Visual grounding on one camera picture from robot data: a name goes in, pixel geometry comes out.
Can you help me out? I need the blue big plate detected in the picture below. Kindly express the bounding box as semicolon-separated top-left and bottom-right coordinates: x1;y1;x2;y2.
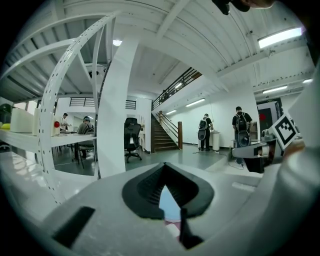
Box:
159;185;182;221

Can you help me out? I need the white tall bin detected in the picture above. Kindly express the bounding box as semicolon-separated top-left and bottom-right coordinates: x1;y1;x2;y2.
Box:
209;131;222;152

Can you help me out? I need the black door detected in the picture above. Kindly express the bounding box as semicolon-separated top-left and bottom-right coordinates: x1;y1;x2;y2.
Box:
256;98;285;131

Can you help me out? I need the person's head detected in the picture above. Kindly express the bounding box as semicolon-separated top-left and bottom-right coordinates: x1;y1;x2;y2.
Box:
229;0;276;13

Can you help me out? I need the white metal shelving rack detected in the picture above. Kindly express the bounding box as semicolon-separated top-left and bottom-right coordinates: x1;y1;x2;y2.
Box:
0;9;126;207

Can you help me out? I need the brown wooden staircase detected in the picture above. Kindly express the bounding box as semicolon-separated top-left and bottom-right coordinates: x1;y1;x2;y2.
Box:
151;110;184;154

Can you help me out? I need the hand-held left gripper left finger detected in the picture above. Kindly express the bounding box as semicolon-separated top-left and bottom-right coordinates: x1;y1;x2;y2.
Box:
41;161;187;256

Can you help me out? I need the person's right forearm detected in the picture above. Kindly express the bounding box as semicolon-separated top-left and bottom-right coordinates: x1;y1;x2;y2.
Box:
284;139;306;161

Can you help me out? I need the black floor cable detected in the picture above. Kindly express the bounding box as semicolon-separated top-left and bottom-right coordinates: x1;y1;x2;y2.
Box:
192;149;245;171

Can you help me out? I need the dark green round object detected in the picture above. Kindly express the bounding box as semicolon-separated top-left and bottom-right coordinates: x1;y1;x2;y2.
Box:
0;103;13;118

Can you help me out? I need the black office chair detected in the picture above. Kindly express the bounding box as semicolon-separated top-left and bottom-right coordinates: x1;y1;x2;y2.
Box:
124;117;143;164

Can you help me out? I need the black head-worn camera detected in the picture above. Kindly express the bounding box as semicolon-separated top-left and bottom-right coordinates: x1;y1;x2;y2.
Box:
211;0;231;16

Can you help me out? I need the black metal railing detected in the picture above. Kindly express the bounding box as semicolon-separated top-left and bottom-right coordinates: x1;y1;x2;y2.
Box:
151;66;203;111
69;97;137;110

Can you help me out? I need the white box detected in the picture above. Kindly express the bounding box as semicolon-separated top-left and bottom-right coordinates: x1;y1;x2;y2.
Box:
9;107;35;134

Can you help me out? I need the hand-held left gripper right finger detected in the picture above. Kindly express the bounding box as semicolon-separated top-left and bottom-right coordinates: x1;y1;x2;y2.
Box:
164;161;264;251

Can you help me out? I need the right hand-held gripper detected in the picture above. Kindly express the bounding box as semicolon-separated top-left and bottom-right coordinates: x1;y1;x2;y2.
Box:
231;112;302;174

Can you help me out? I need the white square pillar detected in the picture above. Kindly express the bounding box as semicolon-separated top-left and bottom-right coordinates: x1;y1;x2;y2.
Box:
96;37;141;180

